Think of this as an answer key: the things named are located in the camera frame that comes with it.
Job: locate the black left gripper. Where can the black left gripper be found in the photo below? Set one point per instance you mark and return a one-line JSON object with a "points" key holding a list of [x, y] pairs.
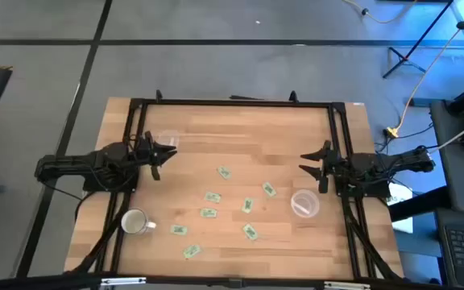
{"points": [[145, 153]]}

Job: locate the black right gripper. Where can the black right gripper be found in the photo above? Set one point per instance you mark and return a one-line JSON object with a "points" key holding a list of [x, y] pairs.
{"points": [[332, 169]]}

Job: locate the green white sweetener packet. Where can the green white sweetener packet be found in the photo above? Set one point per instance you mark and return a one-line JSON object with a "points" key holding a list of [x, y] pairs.
{"points": [[247, 205], [179, 229], [212, 197], [208, 212], [191, 251], [224, 172], [269, 189], [250, 232]]}

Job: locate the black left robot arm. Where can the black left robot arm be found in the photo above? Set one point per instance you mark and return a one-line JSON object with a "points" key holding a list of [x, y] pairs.
{"points": [[75, 163]]}

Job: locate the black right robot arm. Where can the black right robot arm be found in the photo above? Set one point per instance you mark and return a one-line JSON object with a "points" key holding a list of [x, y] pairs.
{"points": [[385, 165]]}

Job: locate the clear plastic container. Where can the clear plastic container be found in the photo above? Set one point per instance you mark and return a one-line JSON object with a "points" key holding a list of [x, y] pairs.
{"points": [[310, 199], [170, 137]]}

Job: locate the white ceramic mug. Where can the white ceramic mug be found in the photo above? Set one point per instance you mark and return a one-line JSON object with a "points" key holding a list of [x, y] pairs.
{"points": [[135, 221]]}

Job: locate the yellow power plug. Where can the yellow power plug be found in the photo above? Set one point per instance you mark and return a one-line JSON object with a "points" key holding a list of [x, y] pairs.
{"points": [[392, 132]]}

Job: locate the white paper sheet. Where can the white paper sheet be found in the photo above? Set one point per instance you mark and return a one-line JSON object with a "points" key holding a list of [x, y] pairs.
{"points": [[401, 197]]}

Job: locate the dark grey desk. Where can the dark grey desk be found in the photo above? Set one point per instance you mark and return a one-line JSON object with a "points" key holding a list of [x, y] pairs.
{"points": [[461, 181]]}

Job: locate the black tripod stand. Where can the black tripod stand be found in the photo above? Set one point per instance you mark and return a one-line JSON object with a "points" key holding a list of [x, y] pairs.
{"points": [[417, 42]]}

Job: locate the black aluminium table frame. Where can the black aluminium table frame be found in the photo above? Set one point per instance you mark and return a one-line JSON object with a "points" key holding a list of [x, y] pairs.
{"points": [[236, 103]]}

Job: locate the silver metal bracket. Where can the silver metal bracket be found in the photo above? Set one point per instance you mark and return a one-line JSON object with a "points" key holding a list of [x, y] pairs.
{"points": [[346, 286], [123, 281]]}

